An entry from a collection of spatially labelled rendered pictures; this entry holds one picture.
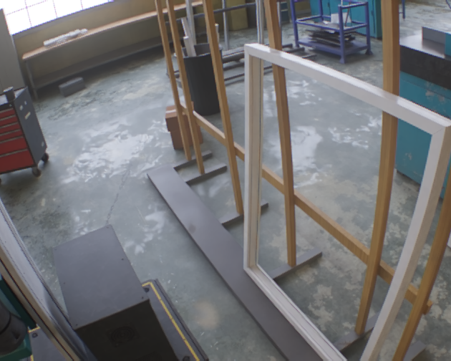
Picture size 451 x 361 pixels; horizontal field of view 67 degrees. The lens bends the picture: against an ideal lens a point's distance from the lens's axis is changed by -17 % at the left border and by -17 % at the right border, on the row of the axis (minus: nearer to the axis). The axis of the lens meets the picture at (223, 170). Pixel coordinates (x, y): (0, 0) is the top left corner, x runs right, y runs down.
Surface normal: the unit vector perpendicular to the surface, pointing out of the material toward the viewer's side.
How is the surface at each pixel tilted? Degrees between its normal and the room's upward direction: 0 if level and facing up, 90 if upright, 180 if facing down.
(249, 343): 0
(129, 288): 0
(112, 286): 0
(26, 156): 90
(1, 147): 90
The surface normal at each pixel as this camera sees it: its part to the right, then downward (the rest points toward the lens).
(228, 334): -0.14, -0.83
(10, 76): 0.46, 0.42
